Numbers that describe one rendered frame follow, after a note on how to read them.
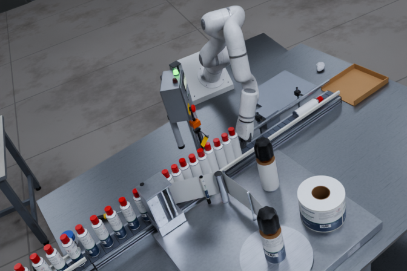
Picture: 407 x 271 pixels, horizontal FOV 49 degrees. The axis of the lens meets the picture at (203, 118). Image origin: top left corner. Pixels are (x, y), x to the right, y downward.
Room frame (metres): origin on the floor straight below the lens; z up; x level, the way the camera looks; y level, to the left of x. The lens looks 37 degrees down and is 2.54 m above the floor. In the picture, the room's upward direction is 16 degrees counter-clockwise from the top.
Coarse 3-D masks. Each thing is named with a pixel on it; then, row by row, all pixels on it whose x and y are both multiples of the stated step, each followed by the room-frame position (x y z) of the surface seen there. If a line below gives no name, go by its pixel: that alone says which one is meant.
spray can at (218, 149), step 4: (216, 140) 1.70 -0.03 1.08; (216, 144) 1.69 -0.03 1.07; (220, 144) 1.71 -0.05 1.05; (216, 148) 1.69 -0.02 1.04; (220, 148) 1.69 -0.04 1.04; (216, 152) 1.69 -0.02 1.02; (220, 152) 1.68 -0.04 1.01; (224, 152) 1.70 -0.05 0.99; (216, 156) 1.69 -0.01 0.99; (220, 156) 1.68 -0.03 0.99; (224, 156) 1.69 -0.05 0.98; (220, 160) 1.68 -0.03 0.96; (224, 160) 1.69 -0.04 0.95; (220, 164) 1.69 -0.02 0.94; (224, 164) 1.68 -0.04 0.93; (220, 168) 1.69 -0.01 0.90
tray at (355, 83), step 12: (348, 72) 2.28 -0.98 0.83; (360, 72) 2.25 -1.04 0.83; (372, 72) 2.18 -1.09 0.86; (336, 84) 2.20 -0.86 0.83; (348, 84) 2.16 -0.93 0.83; (360, 84) 2.13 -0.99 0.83; (372, 84) 2.10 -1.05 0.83; (384, 84) 2.06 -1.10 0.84; (348, 96) 2.05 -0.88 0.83; (360, 96) 1.98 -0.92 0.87
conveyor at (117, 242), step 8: (328, 96) 2.05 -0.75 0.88; (336, 96) 2.03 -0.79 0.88; (288, 120) 1.94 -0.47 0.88; (272, 128) 1.91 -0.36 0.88; (280, 128) 1.89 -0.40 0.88; (288, 128) 1.87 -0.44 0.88; (264, 136) 1.86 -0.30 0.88; (248, 144) 1.84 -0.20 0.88; (232, 168) 1.69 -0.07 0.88; (144, 224) 1.48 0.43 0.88; (128, 232) 1.46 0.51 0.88; (136, 232) 1.45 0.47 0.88; (120, 240) 1.43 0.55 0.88; (104, 248) 1.41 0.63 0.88; (112, 248) 1.39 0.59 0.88; (88, 256) 1.39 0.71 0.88
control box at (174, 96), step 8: (168, 72) 1.82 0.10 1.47; (168, 80) 1.75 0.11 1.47; (160, 88) 1.70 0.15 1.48; (168, 88) 1.68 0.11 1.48; (176, 88) 1.67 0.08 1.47; (184, 88) 1.73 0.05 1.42; (168, 96) 1.67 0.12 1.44; (176, 96) 1.67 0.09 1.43; (184, 96) 1.68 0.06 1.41; (168, 104) 1.67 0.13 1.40; (176, 104) 1.67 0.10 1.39; (184, 104) 1.66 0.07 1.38; (168, 112) 1.68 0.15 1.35; (176, 112) 1.67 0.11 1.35; (184, 112) 1.66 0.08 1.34; (176, 120) 1.67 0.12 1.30; (184, 120) 1.67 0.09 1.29
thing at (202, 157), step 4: (200, 148) 1.68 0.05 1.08; (200, 152) 1.65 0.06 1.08; (200, 156) 1.65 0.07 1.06; (204, 156) 1.66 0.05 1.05; (200, 160) 1.64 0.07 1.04; (204, 160) 1.64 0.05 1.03; (200, 164) 1.65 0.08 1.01; (204, 164) 1.64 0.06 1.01; (208, 164) 1.65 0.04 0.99; (204, 168) 1.64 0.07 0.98; (208, 168) 1.65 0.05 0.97; (204, 172) 1.65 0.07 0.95; (208, 172) 1.64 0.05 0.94
